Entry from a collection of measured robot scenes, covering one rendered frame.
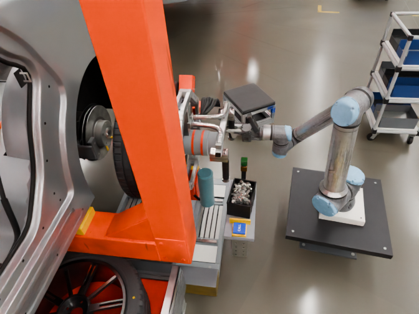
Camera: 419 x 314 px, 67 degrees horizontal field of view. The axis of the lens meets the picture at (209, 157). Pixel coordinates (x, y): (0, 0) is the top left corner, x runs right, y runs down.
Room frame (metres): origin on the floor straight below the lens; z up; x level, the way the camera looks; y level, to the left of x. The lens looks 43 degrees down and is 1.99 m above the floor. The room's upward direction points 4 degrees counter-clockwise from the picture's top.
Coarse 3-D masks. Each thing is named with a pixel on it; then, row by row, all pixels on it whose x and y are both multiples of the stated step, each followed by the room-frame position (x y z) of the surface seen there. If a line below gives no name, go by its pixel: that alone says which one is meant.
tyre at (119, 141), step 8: (176, 88) 1.48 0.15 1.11; (120, 136) 1.15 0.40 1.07; (120, 144) 1.12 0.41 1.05; (120, 152) 1.10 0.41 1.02; (120, 160) 1.09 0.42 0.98; (128, 160) 1.08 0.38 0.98; (120, 168) 1.07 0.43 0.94; (128, 168) 1.07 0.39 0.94; (120, 176) 1.07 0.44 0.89; (128, 176) 1.06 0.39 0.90; (120, 184) 1.07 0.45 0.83; (128, 184) 1.07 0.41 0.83; (136, 184) 1.06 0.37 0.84; (128, 192) 1.07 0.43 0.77; (136, 192) 1.06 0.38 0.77
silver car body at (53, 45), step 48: (0, 0) 1.10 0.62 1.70; (48, 0) 1.31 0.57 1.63; (0, 48) 1.02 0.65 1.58; (48, 48) 1.18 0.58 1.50; (0, 96) 1.67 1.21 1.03; (48, 96) 1.11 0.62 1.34; (0, 144) 1.20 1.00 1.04; (48, 144) 0.99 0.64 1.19; (0, 192) 0.86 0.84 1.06; (48, 192) 0.87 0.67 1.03; (0, 240) 0.81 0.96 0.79; (48, 240) 0.72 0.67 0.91; (0, 288) 0.51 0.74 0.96
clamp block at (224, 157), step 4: (212, 148) 1.16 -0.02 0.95; (212, 152) 1.13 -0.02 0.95; (224, 152) 1.12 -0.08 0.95; (228, 152) 1.13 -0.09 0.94; (212, 156) 1.11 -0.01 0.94; (224, 156) 1.10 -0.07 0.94; (228, 156) 1.13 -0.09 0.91; (212, 160) 1.11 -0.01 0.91; (216, 160) 1.11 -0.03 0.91; (220, 160) 1.11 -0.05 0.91; (224, 160) 1.10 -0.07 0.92
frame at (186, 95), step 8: (184, 96) 1.41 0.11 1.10; (192, 96) 1.44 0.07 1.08; (184, 104) 1.31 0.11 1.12; (192, 104) 1.56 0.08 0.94; (184, 112) 1.25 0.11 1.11; (192, 112) 1.59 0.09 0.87; (184, 120) 1.23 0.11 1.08; (192, 128) 1.57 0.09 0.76; (200, 128) 1.57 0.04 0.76; (192, 160) 1.43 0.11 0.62; (192, 176) 1.29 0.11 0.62; (192, 184) 1.22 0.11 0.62
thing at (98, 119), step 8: (88, 112) 1.47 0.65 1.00; (96, 112) 1.51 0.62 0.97; (104, 112) 1.59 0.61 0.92; (88, 120) 1.41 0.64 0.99; (96, 120) 1.48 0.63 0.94; (104, 120) 1.50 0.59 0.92; (88, 128) 1.39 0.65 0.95; (96, 128) 1.44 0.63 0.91; (104, 128) 1.45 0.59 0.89; (112, 128) 1.54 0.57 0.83; (88, 136) 1.36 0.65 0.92; (96, 136) 1.41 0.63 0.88; (104, 136) 1.43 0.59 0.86; (104, 144) 1.40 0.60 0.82; (104, 152) 1.45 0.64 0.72
